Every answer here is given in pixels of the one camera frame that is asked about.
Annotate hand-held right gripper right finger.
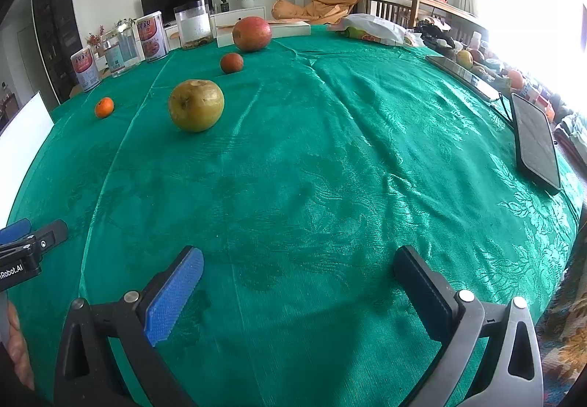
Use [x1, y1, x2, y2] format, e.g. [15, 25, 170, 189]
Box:
[393, 245, 545, 407]

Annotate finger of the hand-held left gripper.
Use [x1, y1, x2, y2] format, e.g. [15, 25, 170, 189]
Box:
[21, 219, 69, 259]
[0, 218, 32, 245]

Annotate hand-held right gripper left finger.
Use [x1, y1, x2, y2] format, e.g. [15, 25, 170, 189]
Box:
[54, 246, 205, 407]

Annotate person's left hand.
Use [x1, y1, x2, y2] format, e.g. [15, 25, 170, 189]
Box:
[4, 301, 36, 390]

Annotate white board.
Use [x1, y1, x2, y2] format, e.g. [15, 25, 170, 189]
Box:
[0, 90, 56, 233]

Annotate floral patterned cloth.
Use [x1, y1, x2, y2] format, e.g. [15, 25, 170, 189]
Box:
[534, 224, 587, 407]

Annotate green patterned tablecloth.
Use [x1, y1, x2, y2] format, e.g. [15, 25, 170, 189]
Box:
[7, 24, 585, 407]

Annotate red label tin can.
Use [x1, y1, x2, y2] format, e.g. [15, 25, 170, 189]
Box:
[136, 11, 168, 63]
[70, 46, 101, 94]

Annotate large green pear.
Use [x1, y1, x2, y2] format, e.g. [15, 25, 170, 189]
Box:
[168, 79, 225, 133]

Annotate black tablet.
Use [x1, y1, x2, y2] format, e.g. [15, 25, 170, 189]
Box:
[510, 92, 563, 196]

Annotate clear jar blue label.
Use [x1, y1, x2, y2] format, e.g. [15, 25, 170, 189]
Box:
[102, 26, 141, 78]

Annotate dark glass cabinet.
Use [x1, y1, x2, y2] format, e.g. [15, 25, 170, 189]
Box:
[31, 0, 88, 107]

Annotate rectangular mirror tray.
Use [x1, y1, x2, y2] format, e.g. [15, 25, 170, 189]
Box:
[426, 55, 502, 103]

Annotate small dark red fruit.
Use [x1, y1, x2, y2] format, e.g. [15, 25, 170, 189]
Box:
[220, 52, 245, 75]

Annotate clear jar white contents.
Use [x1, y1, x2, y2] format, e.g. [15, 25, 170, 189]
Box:
[174, 0, 215, 51]

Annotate dark clothes pile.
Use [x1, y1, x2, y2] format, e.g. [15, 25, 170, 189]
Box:
[415, 17, 459, 50]

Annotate printed plastic bag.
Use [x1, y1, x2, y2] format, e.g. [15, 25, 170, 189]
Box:
[337, 13, 409, 46]

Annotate red apple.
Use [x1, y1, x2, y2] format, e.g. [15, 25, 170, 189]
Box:
[232, 16, 273, 52]

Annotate flat white box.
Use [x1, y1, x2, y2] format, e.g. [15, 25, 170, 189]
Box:
[215, 20, 311, 49]

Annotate wooden bench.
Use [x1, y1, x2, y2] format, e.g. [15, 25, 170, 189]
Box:
[365, 0, 489, 38]

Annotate black cable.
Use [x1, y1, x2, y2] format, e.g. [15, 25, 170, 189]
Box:
[493, 92, 514, 128]

